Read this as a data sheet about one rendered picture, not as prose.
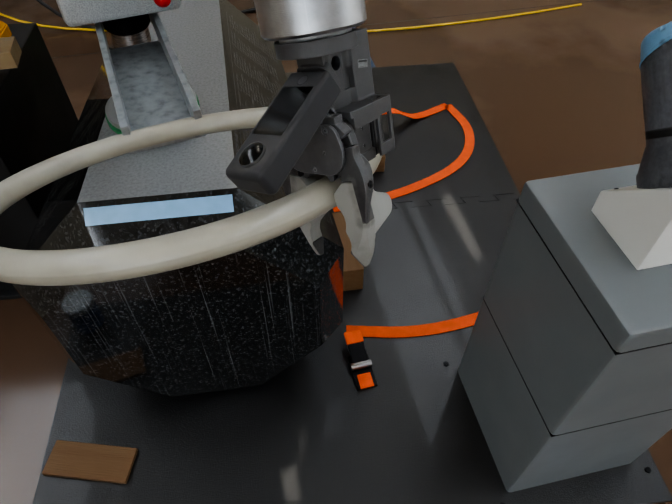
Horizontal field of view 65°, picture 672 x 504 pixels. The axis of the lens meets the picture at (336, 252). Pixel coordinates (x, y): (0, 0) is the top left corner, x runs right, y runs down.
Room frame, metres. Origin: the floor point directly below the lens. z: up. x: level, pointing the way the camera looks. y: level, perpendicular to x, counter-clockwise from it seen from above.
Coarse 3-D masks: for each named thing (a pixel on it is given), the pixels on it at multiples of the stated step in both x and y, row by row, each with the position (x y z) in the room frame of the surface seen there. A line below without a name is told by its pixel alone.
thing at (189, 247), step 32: (160, 128) 0.68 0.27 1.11; (192, 128) 0.69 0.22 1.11; (224, 128) 0.69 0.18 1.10; (64, 160) 0.58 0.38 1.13; (96, 160) 0.61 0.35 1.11; (0, 192) 0.47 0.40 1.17; (320, 192) 0.35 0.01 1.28; (224, 224) 0.30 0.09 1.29; (256, 224) 0.31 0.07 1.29; (288, 224) 0.32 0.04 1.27; (0, 256) 0.29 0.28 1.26; (32, 256) 0.28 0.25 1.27; (64, 256) 0.28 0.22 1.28; (96, 256) 0.28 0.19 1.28; (128, 256) 0.27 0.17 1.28; (160, 256) 0.27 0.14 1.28; (192, 256) 0.28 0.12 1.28
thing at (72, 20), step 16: (64, 0) 0.97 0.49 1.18; (80, 0) 0.98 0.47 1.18; (96, 0) 0.99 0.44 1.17; (112, 0) 1.00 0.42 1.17; (128, 0) 1.01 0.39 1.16; (144, 0) 1.02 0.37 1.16; (176, 0) 1.05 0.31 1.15; (64, 16) 0.97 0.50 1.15; (80, 16) 0.98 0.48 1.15; (96, 16) 0.99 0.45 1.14; (112, 16) 1.00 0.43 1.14; (128, 16) 1.01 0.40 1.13
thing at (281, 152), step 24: (312, 72) 0.40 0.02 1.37; (288, 96) 0.39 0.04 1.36; (312, 96) 0.37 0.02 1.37; (336, 96) 0.39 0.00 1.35; (264, 120) 0.37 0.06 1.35; (288, 120) 0.35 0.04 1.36; (312, 120) 0.36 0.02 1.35; (264, 144) 0.34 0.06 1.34; (288, 144) 0.34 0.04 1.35; (240, 168) 0.32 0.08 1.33; (264, 168) 0.31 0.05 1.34; (288, 168) 0.32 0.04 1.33; (264, 192) 0.31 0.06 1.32
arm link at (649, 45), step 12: (648, 36) 0.87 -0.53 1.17; (660, 36) 0.84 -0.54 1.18; (648, 48) 0.85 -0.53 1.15; (660, 48) 0.83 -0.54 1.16; (648, 60) 0.84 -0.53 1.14; (660, 60) 0.82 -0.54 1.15; (648, 72) 0.83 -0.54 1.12; (660, 72) 0.81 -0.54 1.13; (648, 84) 0.82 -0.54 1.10; (660, 84) 0.80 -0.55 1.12; (648, 96) 0.81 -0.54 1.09; (660, 96) 0.79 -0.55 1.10; (648, 108) 0.80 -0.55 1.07; (660, 108) 0.77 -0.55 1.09; (648, 120) 0.79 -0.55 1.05; (660, 120) 0.76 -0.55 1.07
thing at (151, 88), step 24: (96, 24) 1.01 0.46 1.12; (120, 48) 0.99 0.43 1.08; (144, 48) 0.99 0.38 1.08; (168, 48) 0.90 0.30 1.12; (120, 72) 0.90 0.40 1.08; (144, 72) 0.90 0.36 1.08; (168, 72) 0.90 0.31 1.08; (120, 96) 0.75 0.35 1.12; (144, 96) 0.82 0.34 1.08; (168, 96) 0.81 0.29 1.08; (192, 96) 0.74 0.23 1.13; (120, 120) 0.68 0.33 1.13; (144, 120) 0.74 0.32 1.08; (168, 120) 0.74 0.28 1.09; (168, 144) 0.68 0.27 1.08
